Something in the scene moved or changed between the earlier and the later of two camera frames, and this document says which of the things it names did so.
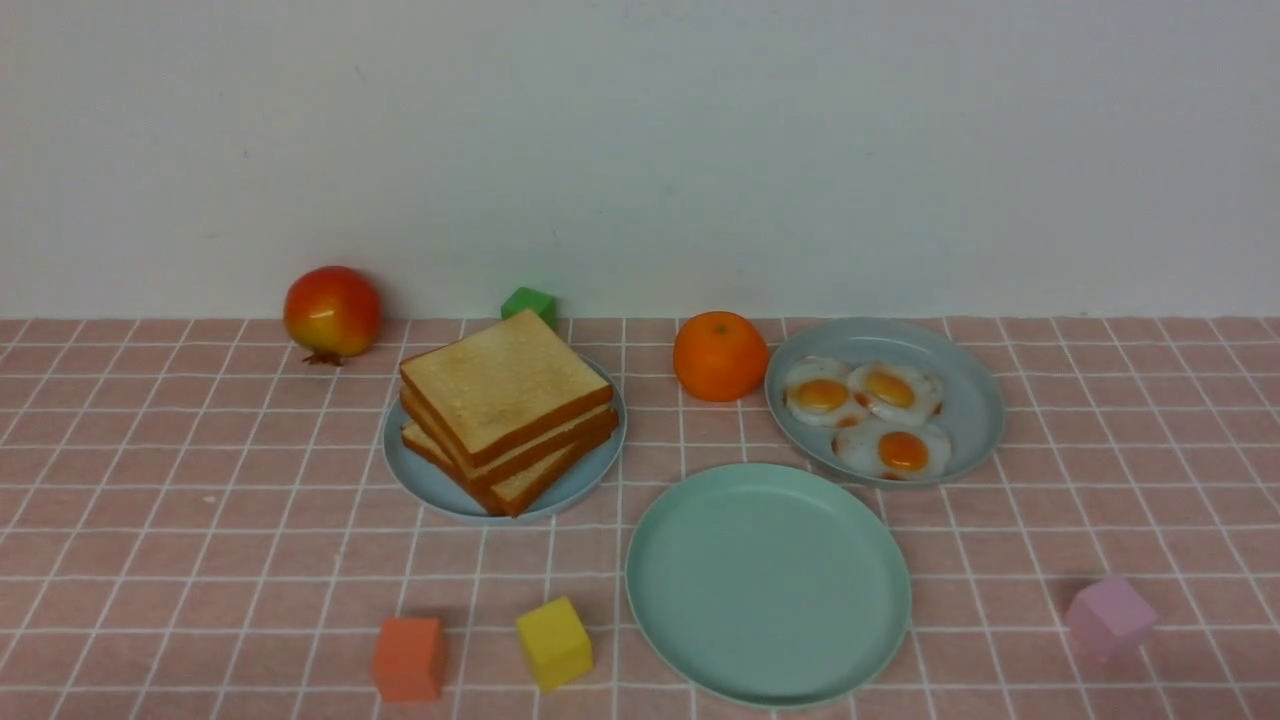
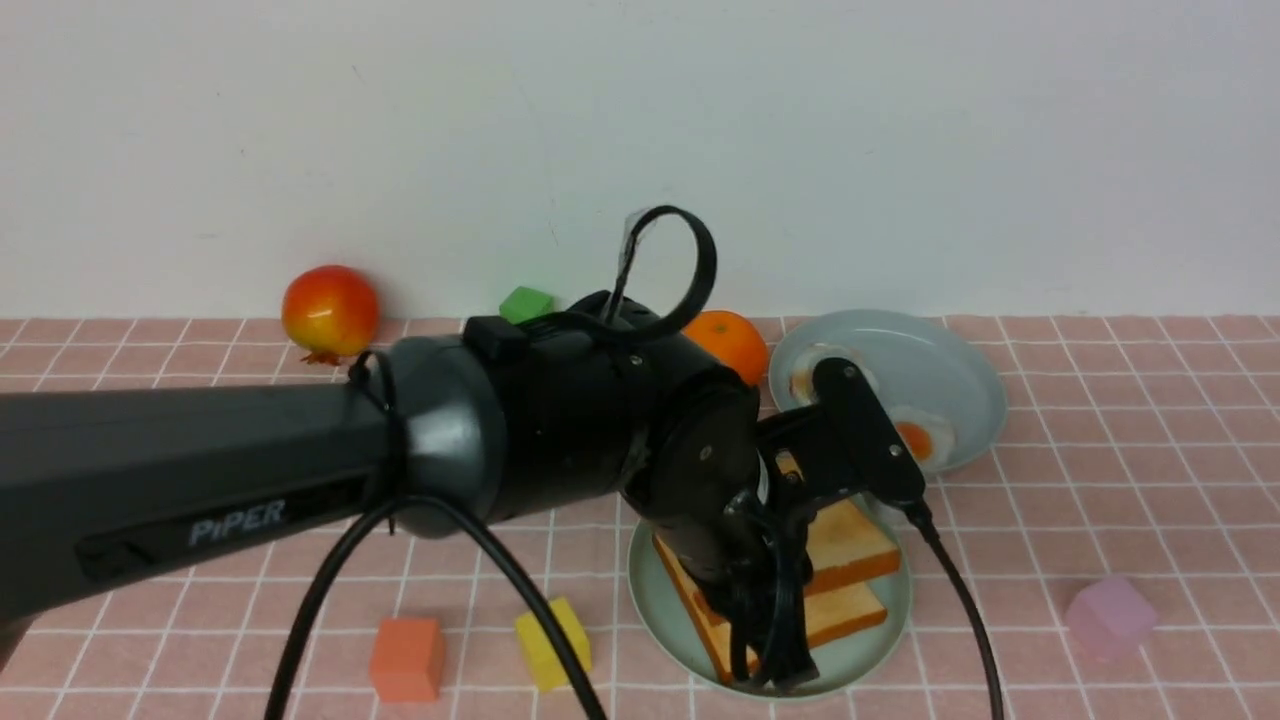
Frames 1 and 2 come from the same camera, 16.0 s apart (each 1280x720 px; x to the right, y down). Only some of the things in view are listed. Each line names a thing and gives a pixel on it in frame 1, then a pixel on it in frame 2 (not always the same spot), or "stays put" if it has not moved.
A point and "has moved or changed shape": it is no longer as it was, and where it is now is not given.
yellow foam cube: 555,643 stays put
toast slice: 590,427 has moved or changed shape
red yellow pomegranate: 334,312 stays put
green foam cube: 524,298 stays put
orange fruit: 720,356 stays put
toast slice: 505,386 has moved or changed shape
